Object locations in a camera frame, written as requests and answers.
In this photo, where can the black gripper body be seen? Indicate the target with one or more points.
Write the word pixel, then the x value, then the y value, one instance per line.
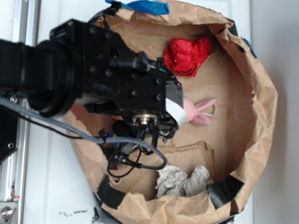
pixel 99 71

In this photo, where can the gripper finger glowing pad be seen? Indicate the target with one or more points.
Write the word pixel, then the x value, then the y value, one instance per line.
pixel 174 106

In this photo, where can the pink plush bunny toy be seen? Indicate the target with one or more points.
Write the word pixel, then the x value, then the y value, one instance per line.
pixel 195 112

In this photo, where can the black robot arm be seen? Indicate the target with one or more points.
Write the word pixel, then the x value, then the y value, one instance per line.
pixel 30 73

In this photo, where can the red crumpled tissue paper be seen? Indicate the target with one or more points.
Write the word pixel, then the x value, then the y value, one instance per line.
pixel 185 57

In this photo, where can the brown paper-lined cardboard bin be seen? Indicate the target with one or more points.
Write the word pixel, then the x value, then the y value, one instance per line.
pixel 234 149

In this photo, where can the grey crumpled rag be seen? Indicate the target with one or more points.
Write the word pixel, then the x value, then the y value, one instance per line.
pixel 174 181

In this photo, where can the aluminium frame rail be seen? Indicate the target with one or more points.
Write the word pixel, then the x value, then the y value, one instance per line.
pixel 13 170

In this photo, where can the metal corner bracket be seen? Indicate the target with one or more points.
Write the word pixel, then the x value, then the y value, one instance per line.
pixel 8 212

